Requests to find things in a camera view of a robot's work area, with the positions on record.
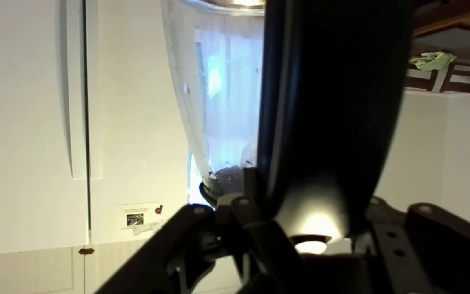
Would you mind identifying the glass kettle with black handle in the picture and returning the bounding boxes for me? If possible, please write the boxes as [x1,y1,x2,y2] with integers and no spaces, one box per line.
[160,0,416,259]

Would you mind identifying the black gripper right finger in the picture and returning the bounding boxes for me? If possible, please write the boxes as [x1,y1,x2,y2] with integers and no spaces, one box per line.
[354,198,470,294]

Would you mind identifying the white panelled cabinet with knob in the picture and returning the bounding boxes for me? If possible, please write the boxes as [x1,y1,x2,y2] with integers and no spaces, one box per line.
[0,239,248,294]

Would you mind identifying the white refrigerator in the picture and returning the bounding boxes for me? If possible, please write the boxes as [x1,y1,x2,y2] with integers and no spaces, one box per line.
[0,0,193,259]

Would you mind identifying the wooden ladder-back chair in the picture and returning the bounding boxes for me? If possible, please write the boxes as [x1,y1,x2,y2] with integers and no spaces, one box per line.
[405,51,470,97]

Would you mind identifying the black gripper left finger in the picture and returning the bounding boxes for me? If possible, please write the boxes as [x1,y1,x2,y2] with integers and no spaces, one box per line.
[95,197,302,294]

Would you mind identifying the light green cloth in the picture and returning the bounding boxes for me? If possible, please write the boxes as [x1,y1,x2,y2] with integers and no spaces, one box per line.
[412,51,459,73]

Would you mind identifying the paper sticker on refrigerator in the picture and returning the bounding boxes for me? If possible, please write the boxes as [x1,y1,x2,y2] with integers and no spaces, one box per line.
[119,203,165,238]

